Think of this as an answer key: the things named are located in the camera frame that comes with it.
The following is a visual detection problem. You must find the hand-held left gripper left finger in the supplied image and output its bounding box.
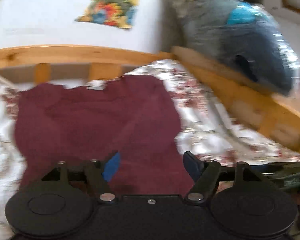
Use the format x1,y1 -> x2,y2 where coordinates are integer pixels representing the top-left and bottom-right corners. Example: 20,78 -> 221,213
41,151 -> 121,203

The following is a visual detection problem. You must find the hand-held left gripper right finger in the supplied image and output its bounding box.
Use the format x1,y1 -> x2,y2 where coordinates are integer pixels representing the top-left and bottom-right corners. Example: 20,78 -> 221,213
184,151 -> 263,204

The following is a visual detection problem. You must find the maroon shirt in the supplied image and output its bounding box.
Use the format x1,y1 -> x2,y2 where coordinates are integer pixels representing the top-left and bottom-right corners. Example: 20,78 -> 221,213
14,75 -> 197,197

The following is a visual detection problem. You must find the clear bag of clothes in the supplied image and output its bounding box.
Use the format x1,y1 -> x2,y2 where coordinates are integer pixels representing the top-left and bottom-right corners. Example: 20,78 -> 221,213
162,0 -> 300,97

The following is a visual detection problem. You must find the floral satin bedspread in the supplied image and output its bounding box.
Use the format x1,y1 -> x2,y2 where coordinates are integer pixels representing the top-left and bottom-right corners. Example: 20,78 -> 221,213
0,59 -> 300,240

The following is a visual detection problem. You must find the dark green garment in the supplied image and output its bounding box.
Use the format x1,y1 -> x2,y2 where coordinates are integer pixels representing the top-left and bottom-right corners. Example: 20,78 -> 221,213
260,135 -> 300,193

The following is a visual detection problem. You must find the wooden bed frame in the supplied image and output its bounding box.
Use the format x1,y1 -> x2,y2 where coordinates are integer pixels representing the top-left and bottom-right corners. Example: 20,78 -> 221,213
0,45 -> 300,155

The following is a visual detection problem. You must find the colourful wall poster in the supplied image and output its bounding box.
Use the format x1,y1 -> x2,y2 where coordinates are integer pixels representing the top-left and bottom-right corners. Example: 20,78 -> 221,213
74,0 -> 147,30

